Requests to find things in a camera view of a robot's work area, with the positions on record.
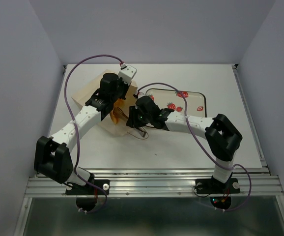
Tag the strawberry print tray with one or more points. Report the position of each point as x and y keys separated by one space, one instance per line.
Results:
x=165 y=98

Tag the fake croissant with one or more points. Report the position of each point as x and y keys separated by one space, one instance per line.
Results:
x=117 y=113

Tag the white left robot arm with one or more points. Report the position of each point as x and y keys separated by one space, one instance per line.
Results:
x=52 y=155

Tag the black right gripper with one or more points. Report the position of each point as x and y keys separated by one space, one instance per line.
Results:
x=132 y=121

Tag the aluminium table edge rail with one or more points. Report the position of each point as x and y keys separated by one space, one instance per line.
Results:
x=250 y=119

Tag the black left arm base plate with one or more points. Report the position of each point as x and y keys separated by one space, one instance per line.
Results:
x=78 y=190

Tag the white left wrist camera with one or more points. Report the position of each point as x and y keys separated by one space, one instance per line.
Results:
x=127 y=73

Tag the aluminium front frame rails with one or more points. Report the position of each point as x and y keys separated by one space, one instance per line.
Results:
x=129 y=183

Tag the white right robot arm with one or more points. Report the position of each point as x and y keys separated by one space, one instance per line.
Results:
x=221 y=135

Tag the metal tongs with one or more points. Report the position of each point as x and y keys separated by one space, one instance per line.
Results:
x=138 y=133

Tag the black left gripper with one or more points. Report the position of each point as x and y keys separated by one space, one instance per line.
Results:
x=126 y=86

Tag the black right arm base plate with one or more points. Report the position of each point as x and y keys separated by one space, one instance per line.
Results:
x=212 y=186

